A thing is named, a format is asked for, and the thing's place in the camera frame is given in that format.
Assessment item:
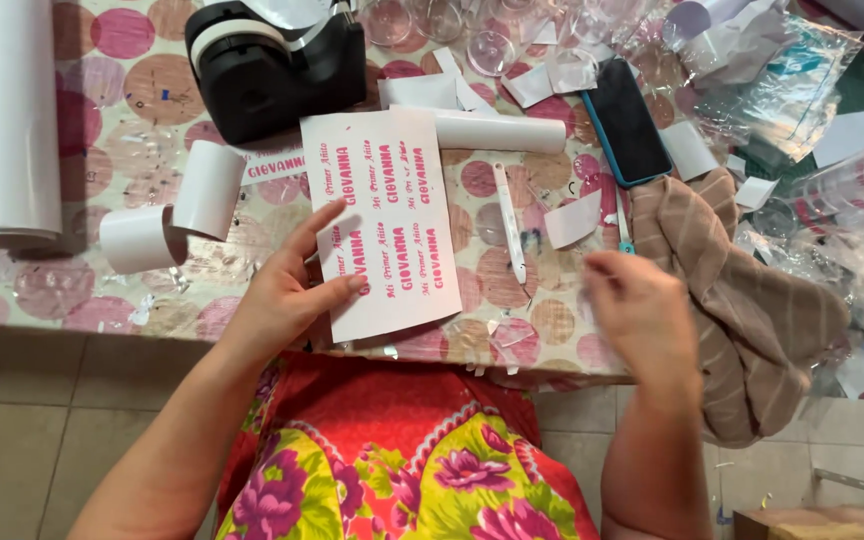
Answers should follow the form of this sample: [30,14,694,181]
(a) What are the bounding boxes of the person's left hand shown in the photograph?
[239,198,369,350]

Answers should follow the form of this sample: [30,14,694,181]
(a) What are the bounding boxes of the white sticker strip pink lettering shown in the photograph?
[240,146,308,187]

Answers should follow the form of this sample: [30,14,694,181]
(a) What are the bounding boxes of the green cutting mat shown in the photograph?
[732,48,864,190]

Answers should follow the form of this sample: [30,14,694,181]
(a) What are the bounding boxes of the long thin white paper roll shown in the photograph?
[434,110,569,156]

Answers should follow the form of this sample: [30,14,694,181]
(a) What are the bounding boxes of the small white vinyl roll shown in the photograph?
[99,204,190,276]
[170,139,247,243]

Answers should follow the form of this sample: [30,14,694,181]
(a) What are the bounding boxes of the cardboard box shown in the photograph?
[732,505,864,540]

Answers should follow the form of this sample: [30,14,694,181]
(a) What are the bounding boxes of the person's right hand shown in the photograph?
[580,250,705,378]

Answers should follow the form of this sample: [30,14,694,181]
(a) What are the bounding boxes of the group of clear plastic cups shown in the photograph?
[359,0,628,79]

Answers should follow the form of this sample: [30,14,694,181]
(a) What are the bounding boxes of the white sticker sheet pink lettering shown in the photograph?
[299,108,464,345]

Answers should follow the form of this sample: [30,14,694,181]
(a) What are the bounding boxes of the pink dotted tablecloth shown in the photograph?
[0,0,864,393]

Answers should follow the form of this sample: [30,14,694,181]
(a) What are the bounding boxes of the black phone blue case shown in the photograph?
[579,57,675,189]

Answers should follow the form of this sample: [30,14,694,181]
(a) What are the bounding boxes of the white paper scrap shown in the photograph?
[543,188,604,251]
[658,120,720,183]
[733,175,779,212]
[501,63,556,109]
[377,72,460,112]

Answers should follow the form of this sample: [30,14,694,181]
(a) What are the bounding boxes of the crumpled white paper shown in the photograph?
[660,0,795,88]

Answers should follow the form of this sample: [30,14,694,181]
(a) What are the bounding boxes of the black tape dispenser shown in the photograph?
[183,0,369,147]

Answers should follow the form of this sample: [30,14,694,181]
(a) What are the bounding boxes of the large white vinyl roll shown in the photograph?
[0,0,64,246]

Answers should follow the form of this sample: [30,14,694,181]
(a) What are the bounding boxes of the heap of clear plastic wrap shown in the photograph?
[738,216,864,400]

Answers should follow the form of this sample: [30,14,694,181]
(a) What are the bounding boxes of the beige striped cloth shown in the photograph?
[628,168,852,450]

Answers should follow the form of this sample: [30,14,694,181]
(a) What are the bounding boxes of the large white paper sheet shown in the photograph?
[811,99,864,169]

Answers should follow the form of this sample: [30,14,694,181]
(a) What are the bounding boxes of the stack of clear lidded cups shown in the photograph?
[790,135,864,230]

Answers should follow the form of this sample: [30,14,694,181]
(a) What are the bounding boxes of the grey metal bar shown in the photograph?
[813,467,864,505]

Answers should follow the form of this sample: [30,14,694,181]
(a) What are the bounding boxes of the white weeding pen tool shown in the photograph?
[492,162,530,288]

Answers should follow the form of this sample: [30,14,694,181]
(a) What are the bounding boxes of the person's floral red dress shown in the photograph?
[213,351,603,540]

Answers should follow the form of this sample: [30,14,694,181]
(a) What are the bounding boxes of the clear plastic bag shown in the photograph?
[690,13,864,164]

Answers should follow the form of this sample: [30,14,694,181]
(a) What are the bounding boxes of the teal handled scissors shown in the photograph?
[615,187,636,255]

